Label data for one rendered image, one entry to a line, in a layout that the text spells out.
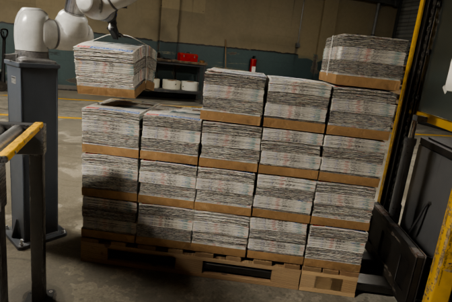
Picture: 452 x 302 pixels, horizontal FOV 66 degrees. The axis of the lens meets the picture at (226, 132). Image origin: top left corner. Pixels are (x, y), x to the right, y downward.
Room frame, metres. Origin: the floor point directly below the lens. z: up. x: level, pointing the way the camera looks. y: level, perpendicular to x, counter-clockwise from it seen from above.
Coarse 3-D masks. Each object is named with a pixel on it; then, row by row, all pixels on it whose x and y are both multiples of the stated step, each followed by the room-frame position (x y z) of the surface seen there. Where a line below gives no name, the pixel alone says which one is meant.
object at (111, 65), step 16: (80, 48) 1.62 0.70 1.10; (96, 48) 1.62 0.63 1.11; (112, 48) 1.64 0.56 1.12; (128, 48) 1.67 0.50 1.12; (144, 48) 1.77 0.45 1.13; (80, 64) 1.65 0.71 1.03; (96, 64) 1.64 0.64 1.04; (112, 64) 1.63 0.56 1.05; (128, 64) 1.63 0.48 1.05; (80, 80) 1.66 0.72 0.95; (96, 80) 1.66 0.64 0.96; (112, 80) 1.65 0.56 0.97; (128, 80) 1.65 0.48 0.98
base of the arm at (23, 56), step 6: (6, 54) 1.74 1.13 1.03; (12, 54) 1.76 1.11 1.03; (18, 54) 1.77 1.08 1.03; (24, 54) 1.77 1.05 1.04; (30, 54) 1.78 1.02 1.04; (36, 54) 1.79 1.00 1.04; (42, 54) 1.82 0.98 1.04; (48, 54) 1.88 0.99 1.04; (12, 60) 1.80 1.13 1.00; (18, 60) 1.73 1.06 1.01; (24, 60) 1.74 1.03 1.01; (30, 60) 1.76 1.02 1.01; (36, 60) 1.79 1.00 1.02; (42, 60) 1.81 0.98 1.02; (48, 60) 1.84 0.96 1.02
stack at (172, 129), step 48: (96, 144) 1.64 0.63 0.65; (144, 144) 1.63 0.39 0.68; (192, 144) 1.62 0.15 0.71; (240, 144) 1.61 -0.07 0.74; (288, 144) 1.60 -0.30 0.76; (144, 192) 1.63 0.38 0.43; (192, 192) 1.62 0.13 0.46; (240, 192) 1.60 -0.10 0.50; (288, 192) 1.60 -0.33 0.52; (96, 240) 1.63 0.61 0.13; (192, 240) 1.62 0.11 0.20; (240, 240) 1.61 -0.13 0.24; (288, 240) 1.59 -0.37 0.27; (288, 288) 1.59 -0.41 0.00
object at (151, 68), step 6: (150, 48) 1.88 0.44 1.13; (150, 54) 1.89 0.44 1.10; (156, 54) 2.00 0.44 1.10; (150, 60) 1.89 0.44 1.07; (156, 60) 1.99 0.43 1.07; (150, 66) 1.90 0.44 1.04; (150, 72) 1.91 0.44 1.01; (150, 78) 1.91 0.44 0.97; (144, 90) 1.92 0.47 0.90; (150, 90) 1.94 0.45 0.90
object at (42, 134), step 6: (6, 126) 1.28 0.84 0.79; (24, 126) 1.30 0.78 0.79; (42, 132) 1.32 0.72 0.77; (36, 138) 1.31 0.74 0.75; (42, 138) 1.32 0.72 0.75; (30, 144) 1.30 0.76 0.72; (36, 144) 1.31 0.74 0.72; (42, 144) 1.32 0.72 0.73; (24, 150) 1.30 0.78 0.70; (30, 150) 1.30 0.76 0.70; (36, 150) 1.31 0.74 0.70; (42, 150) 1.32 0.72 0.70
